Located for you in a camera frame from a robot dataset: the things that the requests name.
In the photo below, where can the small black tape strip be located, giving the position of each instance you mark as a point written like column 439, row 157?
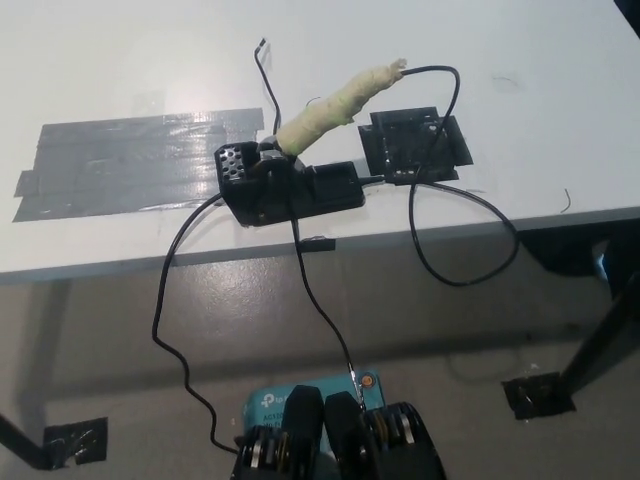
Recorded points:
column 317, row 245

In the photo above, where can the teal tp-link router box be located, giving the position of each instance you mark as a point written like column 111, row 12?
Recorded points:
column 267, row 400

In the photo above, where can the grey duct tape patch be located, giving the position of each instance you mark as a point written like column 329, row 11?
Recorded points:
column 125, row 165

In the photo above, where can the black robot torso blocks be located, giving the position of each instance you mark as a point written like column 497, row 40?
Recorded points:
column 345, row 440

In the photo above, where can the black floor tape patch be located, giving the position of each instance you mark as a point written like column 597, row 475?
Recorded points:
column 537, row 397
column 77, row 442

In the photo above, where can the black square holder with tape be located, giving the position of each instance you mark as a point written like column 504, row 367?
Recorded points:
column 400, row 145

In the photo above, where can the tape-wrapped soldering iron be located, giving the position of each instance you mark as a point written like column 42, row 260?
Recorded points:
column 320, row 122

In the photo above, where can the black soldering station base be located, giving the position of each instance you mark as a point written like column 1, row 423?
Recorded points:
column 300, row 192

